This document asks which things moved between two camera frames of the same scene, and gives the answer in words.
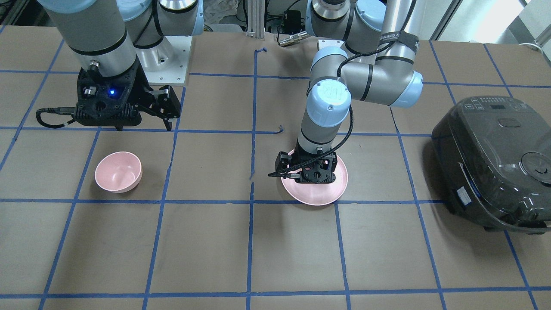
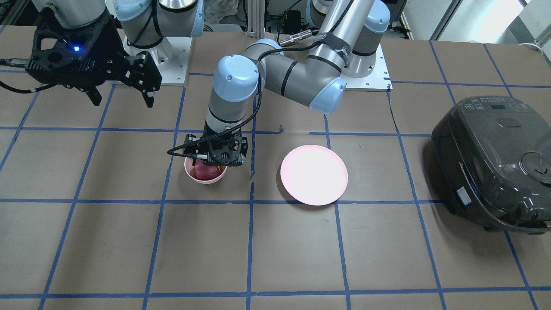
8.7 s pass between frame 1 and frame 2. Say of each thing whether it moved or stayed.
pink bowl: moved
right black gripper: moved
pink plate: stayed
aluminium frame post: stayed
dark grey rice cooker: stayed
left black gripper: moved
